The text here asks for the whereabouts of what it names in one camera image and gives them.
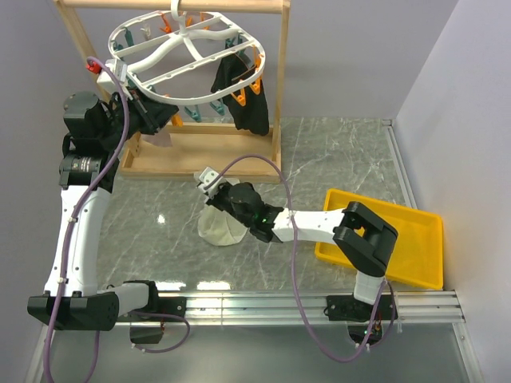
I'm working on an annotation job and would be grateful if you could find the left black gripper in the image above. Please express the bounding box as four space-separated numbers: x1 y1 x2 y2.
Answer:
99 85 178 149

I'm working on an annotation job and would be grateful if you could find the orange front clip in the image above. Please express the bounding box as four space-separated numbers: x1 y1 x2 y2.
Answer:
171 113 184 127

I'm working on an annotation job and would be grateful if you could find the orange clip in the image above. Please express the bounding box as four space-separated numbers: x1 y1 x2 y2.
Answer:
171 113 184 127
231 77 262 107

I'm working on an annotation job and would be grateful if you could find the pale green white underwear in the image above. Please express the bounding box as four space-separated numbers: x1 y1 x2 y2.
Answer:
197 205 248 247

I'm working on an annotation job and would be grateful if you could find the white round clip hanger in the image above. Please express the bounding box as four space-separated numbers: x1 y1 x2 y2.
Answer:
108 10 266 106

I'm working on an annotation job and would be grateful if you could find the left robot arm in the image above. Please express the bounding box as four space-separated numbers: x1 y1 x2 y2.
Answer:
27 89 178 331

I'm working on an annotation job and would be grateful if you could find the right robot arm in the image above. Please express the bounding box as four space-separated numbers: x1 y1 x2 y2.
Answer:
198 180 398 319

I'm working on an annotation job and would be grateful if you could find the beige pink underwear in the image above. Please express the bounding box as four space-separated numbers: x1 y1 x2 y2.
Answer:
141 129 172 148

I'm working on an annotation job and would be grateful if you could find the teal clip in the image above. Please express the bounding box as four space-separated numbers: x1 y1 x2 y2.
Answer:
184 105 202 123
209 99 225 116

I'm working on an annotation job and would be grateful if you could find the black striped underwear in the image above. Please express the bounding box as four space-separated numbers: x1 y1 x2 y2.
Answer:
211 54 270 136

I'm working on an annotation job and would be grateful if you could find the orange right clip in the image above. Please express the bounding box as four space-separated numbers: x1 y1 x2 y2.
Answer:
231 77 262 107

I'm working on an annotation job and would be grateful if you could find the yellow plastic tray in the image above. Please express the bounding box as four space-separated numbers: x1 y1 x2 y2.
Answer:
323 188 444 290

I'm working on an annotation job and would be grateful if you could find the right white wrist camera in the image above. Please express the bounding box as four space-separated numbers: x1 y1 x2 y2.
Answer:
194 167 225 199

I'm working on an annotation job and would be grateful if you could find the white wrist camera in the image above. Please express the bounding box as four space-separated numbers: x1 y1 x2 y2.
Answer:
86 57 128 95
194 167 225 199

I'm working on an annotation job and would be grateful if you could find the wooden hanger rack frame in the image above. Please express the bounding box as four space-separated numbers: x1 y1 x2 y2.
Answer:
55 1 291 179

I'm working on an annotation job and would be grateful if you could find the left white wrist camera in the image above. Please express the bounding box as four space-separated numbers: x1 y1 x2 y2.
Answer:
86 57 128 95

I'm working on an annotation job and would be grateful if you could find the aluminium mounting rail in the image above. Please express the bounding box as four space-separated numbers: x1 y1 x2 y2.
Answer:
119 289 466 326

